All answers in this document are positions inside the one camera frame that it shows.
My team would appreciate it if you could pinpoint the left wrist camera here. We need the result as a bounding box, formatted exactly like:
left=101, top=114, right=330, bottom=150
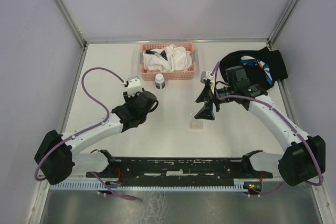
left=123, top=76, right=143, bottom=98

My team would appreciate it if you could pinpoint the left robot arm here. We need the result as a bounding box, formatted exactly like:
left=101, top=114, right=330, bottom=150
left=34, top=90, right=159, bottom=185

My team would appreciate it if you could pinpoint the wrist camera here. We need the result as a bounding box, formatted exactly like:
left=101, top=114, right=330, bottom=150
left=200, top=71, right=214, bottom=84
left=123, top=76, right=143, bottom=98

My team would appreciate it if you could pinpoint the white cloth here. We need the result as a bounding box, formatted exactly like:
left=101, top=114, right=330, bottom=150
left=142, top=44, right=193, bottom=72

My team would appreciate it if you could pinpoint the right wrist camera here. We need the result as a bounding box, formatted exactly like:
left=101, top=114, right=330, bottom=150
left=200, top=71, right=214, bottom=84

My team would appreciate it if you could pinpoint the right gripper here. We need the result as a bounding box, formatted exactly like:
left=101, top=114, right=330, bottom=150
left=194, top=83, right=237, bottom=120

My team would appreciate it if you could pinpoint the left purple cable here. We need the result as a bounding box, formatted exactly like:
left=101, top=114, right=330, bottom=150
left=34, top=67, right=127, bottom=182

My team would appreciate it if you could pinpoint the white cable duct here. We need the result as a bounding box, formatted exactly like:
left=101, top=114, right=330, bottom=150
left=49, top=179, right=250, bottom=190

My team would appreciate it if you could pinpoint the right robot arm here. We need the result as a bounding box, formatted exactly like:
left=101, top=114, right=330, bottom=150
left=194, top=66, right=326, bottom=186

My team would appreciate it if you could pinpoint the black garment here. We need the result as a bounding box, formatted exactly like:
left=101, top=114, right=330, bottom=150
left=219, top=47, right=288, bottom=90

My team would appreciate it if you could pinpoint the white capped pill bottle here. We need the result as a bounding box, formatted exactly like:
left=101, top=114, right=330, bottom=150
left=154, top=73, right=165, bottom=90

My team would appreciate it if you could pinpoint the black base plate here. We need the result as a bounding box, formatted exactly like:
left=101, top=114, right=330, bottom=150
left=97, top=157, right=273, bottom=187

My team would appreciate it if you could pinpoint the pink plastic basket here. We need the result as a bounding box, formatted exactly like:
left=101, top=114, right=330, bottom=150
left=140, top=42, right=196, bottom=81

